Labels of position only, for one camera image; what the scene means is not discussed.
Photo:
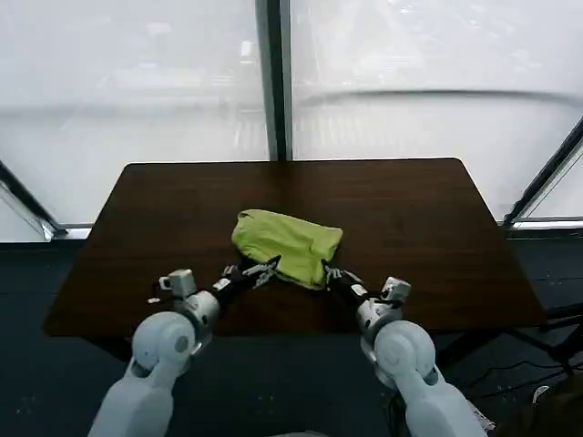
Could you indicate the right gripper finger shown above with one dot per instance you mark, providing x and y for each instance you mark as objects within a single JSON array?
[
  {"x": 332, "y": 277},
  {"x": 350, "y": 276}
]

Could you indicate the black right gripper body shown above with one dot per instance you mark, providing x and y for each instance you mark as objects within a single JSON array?
[{"x": 350, "y": 290}]

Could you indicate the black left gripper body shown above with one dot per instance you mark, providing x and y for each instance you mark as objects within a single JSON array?
[{"x": 230, "y": 283}]

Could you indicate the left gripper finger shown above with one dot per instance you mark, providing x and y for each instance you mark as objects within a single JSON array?
[
  {"x": 265, "y": 279},
  {"x": 263, "y": 268}
]

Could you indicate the lime green t-shirt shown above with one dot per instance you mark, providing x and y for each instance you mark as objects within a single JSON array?
[{"x": 284, "y": 246}]

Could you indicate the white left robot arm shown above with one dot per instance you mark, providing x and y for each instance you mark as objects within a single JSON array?
[{"x": 159, "y": 346}]

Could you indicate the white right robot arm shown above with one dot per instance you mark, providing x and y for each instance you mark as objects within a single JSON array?
[{"x": 405, "y": 350}]

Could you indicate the dark bulky object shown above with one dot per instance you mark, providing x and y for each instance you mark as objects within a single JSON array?
[{"x": 546, "y": 414}]

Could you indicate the dark upright window post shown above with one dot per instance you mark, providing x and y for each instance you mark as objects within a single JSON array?
[{"x": 274, "y": 77}]

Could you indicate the slanted metal window frame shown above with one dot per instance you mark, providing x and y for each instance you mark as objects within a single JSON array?
[
  {"x": 32, "y": 211},
  {"x": 542, "y": 179}
]

